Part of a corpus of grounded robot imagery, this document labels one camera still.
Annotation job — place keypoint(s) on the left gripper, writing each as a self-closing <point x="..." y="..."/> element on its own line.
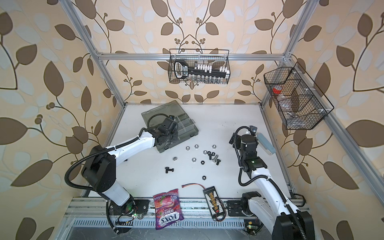
<point x="176" y="134"/>

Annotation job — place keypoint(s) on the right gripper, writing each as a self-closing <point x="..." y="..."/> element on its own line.
<point x="238" y="142"/>

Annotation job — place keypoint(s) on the silver hex bolt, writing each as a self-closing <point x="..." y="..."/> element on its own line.
<point x="215" y="158"/>

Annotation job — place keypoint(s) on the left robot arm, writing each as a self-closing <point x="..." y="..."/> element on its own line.
<point x="101" y="165"/>

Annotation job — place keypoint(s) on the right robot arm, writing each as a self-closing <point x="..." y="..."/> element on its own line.
<point x="281" y="217"/>

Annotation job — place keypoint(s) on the grey plastic organizer box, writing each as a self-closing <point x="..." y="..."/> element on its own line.
<point x="186" y="126"/>

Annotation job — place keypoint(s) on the light blue sharpening block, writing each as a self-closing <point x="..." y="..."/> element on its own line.
<point x="266" y="144"/>

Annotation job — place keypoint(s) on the red item in basket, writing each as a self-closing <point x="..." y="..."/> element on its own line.
<point x="277" y="90"/>

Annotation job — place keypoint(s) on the socket set with ratchet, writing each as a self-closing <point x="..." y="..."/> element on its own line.
<point x="183" y="70"/>

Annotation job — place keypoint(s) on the black parallel charging board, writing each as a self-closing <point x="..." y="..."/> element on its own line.
<point x="215" y="204"/>

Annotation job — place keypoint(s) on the purple Fox's candy bag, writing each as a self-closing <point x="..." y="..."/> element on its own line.
<point x="167" y="209"/>

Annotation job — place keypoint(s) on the red black wire lead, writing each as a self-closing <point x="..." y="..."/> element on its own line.
<point x="193" y="184"/>

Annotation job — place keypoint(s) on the black wire basket right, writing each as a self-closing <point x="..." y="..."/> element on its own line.
<point x="302" y="104"/>

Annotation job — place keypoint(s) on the black wire basket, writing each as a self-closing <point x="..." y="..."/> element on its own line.
<point x="215" y="57"/>
<point x="302" y="104"/>

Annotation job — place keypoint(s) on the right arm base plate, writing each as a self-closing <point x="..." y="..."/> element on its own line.
<point x="235" y="208"/>

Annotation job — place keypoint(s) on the black wire basket centre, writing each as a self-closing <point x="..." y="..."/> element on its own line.
<point x="215" y="57"/>

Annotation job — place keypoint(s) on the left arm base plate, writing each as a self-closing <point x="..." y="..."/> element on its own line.
<point x="138" y="207"/>

